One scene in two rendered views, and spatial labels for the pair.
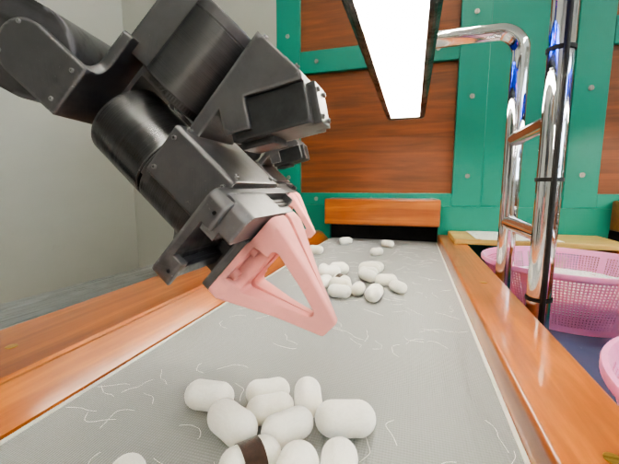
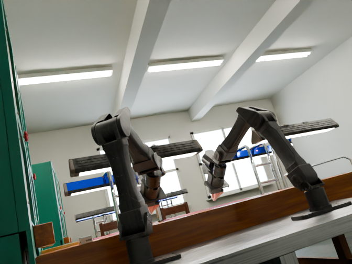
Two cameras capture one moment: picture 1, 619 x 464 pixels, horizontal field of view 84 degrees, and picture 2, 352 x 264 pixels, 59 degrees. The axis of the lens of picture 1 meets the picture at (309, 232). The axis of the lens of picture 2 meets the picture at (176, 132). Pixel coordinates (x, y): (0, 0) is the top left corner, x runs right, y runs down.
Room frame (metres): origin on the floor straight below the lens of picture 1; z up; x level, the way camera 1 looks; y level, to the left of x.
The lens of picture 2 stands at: (1.29, 1.05, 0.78)
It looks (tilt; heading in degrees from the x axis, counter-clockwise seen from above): 15 degrees up; 228
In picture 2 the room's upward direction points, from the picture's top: 15 degrees counter-clockwise
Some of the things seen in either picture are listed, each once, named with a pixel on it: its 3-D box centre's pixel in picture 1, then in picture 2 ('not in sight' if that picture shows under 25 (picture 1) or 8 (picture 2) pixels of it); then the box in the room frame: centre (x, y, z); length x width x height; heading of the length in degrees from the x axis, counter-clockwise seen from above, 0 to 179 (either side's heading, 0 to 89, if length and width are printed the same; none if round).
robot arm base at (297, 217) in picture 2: not in sight; (317, 199); (0.28, 0.52, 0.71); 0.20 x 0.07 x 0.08; 158
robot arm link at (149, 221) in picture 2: not in sight; (134, 227); (0.84, 0.28, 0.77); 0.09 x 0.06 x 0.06; 127
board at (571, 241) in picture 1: (527, 239); (59, 247); (0.78, -0.50, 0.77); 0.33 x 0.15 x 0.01; 73
